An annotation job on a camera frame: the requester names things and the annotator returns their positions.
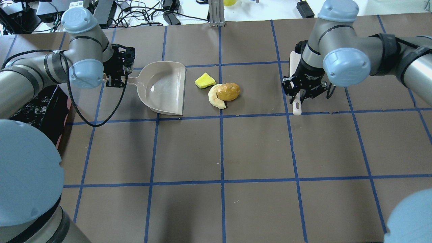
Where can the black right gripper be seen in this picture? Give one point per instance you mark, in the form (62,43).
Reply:
(306,73)

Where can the brown bread roll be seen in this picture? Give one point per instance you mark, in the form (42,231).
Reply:
(228,91)

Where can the yellow sponge piece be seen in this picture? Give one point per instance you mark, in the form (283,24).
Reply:
(205,81)

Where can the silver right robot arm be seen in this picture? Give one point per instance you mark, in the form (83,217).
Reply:
(360,130)

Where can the black power adapter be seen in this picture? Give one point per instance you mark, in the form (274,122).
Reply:
(304,9)

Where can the bin with black bag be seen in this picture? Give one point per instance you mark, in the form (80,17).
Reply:
(47,112)

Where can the pale melon rind slice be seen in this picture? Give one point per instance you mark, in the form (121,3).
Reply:
(213,98)

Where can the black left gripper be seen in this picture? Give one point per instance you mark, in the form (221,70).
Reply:
(114,68)

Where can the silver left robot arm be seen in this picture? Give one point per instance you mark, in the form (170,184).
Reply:
(32,179)

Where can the beige plastic dustpan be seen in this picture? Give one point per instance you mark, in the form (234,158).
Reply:
(160,86)

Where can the aluminium frame post left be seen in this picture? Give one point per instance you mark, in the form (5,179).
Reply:
(216,13)

